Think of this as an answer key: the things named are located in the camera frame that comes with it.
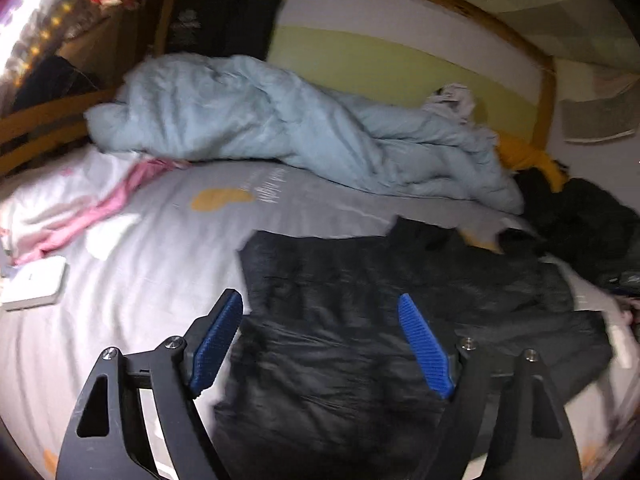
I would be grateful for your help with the wooden bunk bed frame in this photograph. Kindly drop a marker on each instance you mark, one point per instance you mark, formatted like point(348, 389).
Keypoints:
point(30, 125)

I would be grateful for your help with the dark cloth on rail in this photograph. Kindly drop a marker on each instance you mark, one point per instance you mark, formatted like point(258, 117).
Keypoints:
point(55, 82)

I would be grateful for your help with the light blue duvet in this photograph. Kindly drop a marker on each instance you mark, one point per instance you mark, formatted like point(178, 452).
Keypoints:
point(225, 110)

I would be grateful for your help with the white desk lamp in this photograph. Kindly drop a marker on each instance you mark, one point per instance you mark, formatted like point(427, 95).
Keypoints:
point(35, 285)

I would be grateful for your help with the patchwork upper bunk sheet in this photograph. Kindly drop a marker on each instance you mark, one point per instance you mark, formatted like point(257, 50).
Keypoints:
point(550, 0)

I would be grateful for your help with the yellow cloth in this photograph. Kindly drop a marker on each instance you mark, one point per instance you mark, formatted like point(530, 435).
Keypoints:
point(525, 157)

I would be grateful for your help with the white crumpled garment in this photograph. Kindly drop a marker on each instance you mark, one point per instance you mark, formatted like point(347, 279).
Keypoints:
point(450, 97)

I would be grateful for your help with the dark green padded coat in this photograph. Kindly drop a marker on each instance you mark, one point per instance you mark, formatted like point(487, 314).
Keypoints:
point(590, 220)

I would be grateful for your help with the white pillow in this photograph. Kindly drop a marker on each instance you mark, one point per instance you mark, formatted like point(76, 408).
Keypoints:
point(55, 195)

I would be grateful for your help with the pink cloth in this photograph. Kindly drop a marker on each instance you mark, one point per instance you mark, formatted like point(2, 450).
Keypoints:
point(125, 190)

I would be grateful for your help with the patchwork hanging fabric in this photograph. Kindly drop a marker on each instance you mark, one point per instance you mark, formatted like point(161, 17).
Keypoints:
point(595, 120)

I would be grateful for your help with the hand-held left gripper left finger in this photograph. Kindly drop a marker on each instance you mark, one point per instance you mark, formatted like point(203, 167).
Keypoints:
point(215, 345)

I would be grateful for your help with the grey printed bed sheet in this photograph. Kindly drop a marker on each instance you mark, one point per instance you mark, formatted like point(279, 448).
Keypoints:
point(150, 260)

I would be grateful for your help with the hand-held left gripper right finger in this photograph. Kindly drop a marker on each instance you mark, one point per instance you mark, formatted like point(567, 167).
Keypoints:
point(425, 350)

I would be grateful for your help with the black puffer jacket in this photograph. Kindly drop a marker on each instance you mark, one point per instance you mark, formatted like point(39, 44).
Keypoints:
point(325, 310)

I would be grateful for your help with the black hanging bag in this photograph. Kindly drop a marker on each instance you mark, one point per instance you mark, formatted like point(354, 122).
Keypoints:
point(225, 10)

